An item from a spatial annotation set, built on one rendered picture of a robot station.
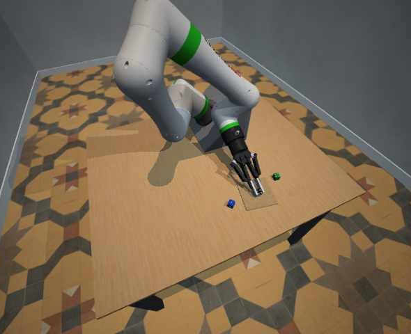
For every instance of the blue die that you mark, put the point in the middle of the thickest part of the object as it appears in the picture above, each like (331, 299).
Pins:
(231, 204)

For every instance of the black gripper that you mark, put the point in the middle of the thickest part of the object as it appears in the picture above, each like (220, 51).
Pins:
(242, 156)

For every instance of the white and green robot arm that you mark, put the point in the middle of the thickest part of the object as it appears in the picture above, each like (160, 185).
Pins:
(158, 30)

